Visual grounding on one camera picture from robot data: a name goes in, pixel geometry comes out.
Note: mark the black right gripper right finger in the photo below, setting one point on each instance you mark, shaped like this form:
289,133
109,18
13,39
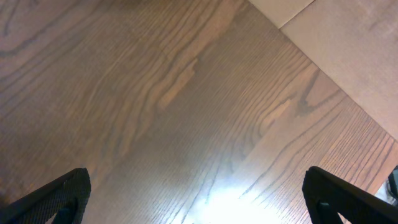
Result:
328,198

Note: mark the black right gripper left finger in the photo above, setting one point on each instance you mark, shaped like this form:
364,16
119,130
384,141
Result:
62,200

